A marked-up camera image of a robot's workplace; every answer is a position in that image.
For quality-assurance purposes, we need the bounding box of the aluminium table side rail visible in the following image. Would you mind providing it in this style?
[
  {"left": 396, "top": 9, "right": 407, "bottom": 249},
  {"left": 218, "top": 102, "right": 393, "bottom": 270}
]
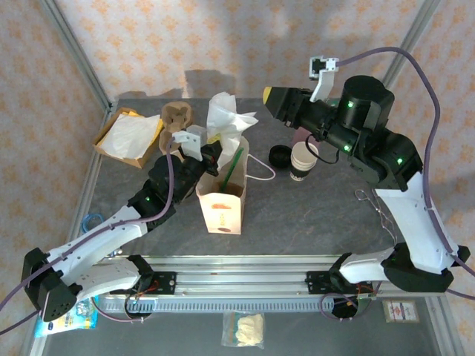
[
  {"left": 22, "top": 105, "right": 114, "bottom": 356},
  {"left": 368, "top": 103, "right": 467, "bottom": 356}
]

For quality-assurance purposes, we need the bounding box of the aluminium frame post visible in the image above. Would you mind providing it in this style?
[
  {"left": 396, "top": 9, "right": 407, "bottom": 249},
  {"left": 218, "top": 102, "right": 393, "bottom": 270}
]
[
  {"left": 39, "top": 0, "right": 113, "bottom": 114},
  {"left": 369, "top": 0, "right": 442, "bottom": 112}
]

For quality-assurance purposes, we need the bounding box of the printed white paper bag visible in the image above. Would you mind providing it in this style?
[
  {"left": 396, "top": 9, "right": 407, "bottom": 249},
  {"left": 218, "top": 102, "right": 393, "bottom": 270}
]
[{"left": 195, "top": 135, "right": 277, "bottom": 235}]

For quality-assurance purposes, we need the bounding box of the grey slotted cable duct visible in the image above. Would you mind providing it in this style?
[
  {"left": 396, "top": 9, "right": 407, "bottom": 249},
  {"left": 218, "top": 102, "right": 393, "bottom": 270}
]
[{"left": 96, "top": 296, "right": 363, "bottom": 313}]

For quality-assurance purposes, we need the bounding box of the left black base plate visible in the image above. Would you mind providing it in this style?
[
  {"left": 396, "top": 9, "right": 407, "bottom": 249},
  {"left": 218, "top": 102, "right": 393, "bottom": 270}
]
[{"left": 109, "top": 271, "right": 177, "bottom": 296}]

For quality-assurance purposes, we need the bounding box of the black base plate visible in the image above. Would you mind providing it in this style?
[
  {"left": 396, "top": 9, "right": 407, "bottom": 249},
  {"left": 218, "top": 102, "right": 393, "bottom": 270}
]
[
  {"left": 306, "top": 270, "right": 375, "bottom": 297},
  {"left": 109, "top": 271, "right": 177, "bottom": 296}
]

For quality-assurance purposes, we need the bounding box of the brown cardboard napkin box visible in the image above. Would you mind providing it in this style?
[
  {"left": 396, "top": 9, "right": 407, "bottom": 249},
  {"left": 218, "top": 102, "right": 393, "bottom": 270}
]
[{"left": 92, "top": 107, "right": 165, "bottom": 170}]

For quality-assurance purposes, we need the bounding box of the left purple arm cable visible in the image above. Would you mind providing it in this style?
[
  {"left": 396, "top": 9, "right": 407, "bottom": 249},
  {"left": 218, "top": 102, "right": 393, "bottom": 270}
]
[{"left": 0, "top": 136, "right": 179, "bottom": 334}]

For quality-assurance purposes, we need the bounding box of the stack of black cup lids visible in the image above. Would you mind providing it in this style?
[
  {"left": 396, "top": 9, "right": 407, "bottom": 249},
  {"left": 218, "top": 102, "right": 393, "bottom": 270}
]
[{"left": 268, "top": 145, "right": 293, "bottom": 169}]

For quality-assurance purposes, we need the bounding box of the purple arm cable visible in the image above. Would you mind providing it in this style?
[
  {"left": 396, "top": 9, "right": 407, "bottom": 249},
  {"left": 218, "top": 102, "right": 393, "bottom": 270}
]
[
  {"left": 0, "top": 136, "right": 179, "bottom": 334},
  {"left": 304, "top": 47, "right": 475, "bottom": 322}
]

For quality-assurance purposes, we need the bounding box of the clear bag of pale snacks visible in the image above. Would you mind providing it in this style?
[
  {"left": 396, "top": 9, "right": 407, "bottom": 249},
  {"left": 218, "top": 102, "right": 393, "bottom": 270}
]
[{"left": 221, "top": 311, "right": 266, "bottom": 349}]

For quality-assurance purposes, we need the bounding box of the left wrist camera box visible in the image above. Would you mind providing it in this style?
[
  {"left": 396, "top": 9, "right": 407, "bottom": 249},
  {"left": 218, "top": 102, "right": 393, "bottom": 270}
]
[{"left": 173, "top": 125, "right": 208, "bottom": 162}]

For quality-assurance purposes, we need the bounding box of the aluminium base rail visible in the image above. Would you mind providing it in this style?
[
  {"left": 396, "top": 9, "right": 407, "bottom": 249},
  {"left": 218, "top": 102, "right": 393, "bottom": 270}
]
[{"left": 39, "top": 254, "right": 445, "bottom": 297}]

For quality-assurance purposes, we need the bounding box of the bent metal wire hook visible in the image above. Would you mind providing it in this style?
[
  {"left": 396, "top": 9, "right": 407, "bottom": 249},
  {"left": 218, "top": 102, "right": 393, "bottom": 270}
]
[{"left": 354, "top": 188, "right": 397, "bottom": 243}]

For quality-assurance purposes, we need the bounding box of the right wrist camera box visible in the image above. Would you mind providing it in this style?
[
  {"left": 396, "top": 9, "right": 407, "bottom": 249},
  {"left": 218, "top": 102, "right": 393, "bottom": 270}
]
[{"left": 308, "top": 55, "right": 341, "bottom": 104}]

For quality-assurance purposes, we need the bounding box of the pink straw holder cup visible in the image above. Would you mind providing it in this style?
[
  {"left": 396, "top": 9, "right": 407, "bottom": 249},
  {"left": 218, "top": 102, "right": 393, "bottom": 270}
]
[{"left": 291, "top": 127, "right": 316, "bottom": 145}]

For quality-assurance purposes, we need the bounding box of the stack of paper cups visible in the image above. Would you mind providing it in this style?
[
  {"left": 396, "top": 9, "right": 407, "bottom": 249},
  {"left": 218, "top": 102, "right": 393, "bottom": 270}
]
[{"left": 289, "top": 142, "right": 320, "bottom": 182}]

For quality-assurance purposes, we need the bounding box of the green white straw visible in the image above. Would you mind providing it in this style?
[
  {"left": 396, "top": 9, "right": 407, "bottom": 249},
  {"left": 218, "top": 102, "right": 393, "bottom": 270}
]
[{"left": 220, "top": 147, "right": 246, "bottom": 194}]

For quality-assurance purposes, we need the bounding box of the blue white snack packet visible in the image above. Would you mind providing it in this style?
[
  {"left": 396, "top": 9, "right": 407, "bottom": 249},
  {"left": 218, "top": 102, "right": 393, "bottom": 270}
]
[{"left": 34, "top": 294, "right": 101, "bottom": 339}]

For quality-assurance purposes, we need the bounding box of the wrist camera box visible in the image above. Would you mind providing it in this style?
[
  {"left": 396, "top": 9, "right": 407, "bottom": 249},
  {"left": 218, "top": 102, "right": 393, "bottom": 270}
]
[
  {"left": 308, "top": 55, "right": 341, "bottom": 104},
  {"left": 173, "top": 125, "right": 208, "bottom": 162}
]

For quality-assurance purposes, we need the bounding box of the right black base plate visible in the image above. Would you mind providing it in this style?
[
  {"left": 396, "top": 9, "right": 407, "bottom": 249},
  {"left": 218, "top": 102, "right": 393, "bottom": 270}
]
[{"left": 306, "top": 270, "right": 375, "bottom": 297}]

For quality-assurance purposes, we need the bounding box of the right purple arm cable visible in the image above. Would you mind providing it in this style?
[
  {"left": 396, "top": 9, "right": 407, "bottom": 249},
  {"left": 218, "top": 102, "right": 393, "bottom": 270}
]
[{"left": 304, "top": 47, "right": 475, "bottom": 322}]

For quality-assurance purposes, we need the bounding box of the white napkin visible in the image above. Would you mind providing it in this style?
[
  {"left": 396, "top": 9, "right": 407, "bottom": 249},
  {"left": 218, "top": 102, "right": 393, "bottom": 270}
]
[{"left": 206, "top": 92, "right": 260, "bottom": 172}]

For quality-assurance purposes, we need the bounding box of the small brown framed sachet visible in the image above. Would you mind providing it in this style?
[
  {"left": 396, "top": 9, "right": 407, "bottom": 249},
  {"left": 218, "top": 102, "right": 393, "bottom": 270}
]
[{"left": 381, "top": 299, "right": 421, "bottom": 323}]

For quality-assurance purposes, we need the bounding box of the stack of white napkins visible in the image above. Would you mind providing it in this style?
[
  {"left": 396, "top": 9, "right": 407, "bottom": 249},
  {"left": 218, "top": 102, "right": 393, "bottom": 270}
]
[{"left": 99, "top": 113, "right": 162, "bottom": 161}]

